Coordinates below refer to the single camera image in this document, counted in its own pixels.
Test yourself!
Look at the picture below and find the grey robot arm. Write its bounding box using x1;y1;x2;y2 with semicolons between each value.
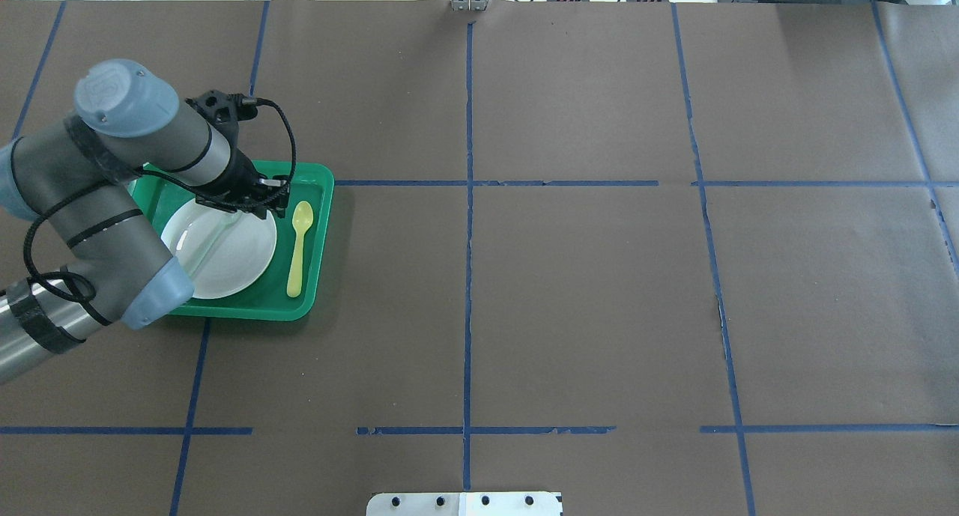
1;58;294;383

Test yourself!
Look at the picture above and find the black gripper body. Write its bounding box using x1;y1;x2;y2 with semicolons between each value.
196;151;270;218

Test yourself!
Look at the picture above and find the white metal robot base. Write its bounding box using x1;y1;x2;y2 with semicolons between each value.
366;491;564;515

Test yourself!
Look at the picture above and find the white round plate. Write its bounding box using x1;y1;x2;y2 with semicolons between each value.
160;201;278;299

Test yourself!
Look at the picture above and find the green plastic tray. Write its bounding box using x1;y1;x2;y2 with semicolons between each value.
131;163;333;322

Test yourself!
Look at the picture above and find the yellow plastic spoon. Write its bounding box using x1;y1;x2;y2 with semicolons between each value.
285;201;314;298

